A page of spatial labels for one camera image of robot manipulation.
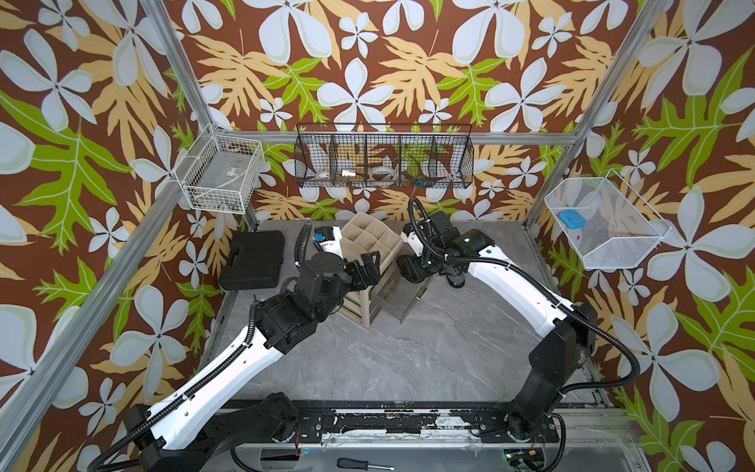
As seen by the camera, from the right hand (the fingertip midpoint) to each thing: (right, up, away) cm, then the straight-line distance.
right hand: (407, 267), depth 82 cm
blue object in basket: (+50, +14, +4) cm, 52 cm away
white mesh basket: (+57, +13, 0) cm, 59 cm away
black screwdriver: (-12, -46, -14) cm, 49 cm away
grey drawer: (-3, -9, +13) cm, 16 cm away
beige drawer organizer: (-13, +9, -2) cm, 16 cm away
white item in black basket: (-19, +31, +16) cm, 40 cm away
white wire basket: (-55, +28, +4) cm, 62 cm away
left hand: (-11, +4, -16) cm, 20 cm away
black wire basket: (-6, +37, +16) cm, 41 cm away
